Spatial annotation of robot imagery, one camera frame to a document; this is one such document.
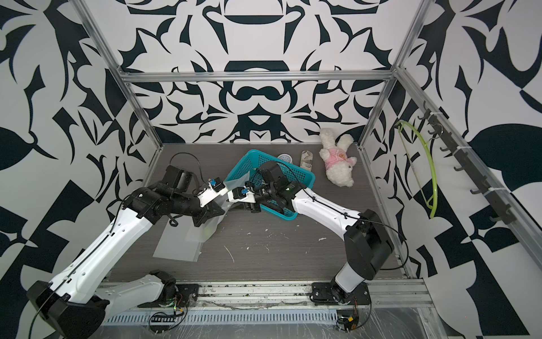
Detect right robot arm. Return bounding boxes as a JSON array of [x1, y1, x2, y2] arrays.
[[230, 161, 395, 302]]

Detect white plush toy pink shirt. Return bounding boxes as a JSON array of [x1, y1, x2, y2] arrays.
[[319, 128, 357, 187]]

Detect translucent zip bag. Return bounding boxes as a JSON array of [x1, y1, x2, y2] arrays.
[[186, 172, 255, 243]]

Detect green tube hoop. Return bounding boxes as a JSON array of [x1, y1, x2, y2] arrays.
[[395, 120, 438, 219]]

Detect black hook rail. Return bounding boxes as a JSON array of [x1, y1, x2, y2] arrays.
[[419, 103, 517, 225]]

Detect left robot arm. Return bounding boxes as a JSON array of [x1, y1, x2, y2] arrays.
[[27, 165, 227, 338]]

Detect aluminium frame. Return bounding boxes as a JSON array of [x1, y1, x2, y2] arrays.
[[58, 0, 542, 339]]

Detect teal plastic basket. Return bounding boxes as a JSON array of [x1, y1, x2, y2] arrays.
[[226, 150, 316, 221]]

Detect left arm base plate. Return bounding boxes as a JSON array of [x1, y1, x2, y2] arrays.
[[138, 283, 200, 308]]

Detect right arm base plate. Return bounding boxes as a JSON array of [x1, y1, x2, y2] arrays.
[[309, 281, 371, 306]]

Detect lower translucent zip bags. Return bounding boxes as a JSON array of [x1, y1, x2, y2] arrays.
[[153, 217, 207, 262]]

